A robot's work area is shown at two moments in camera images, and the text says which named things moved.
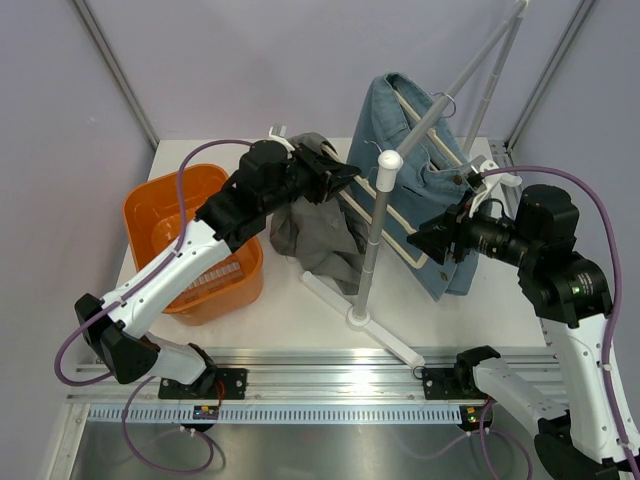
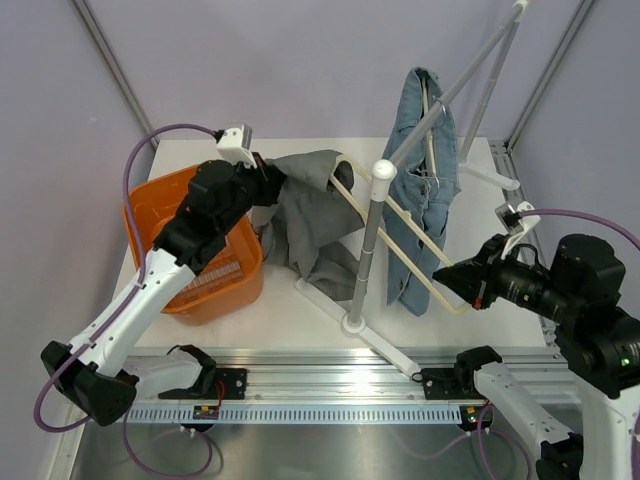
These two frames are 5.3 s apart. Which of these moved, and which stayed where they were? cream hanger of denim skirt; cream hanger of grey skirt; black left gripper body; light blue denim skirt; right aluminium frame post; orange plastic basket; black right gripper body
Moved: black left gripper body; light blue denim skirt; cream hanger of denim skirt; cream hanger of grey skirt; black right gripper body
Stayed: right aluminium frame post; orange plastic basket
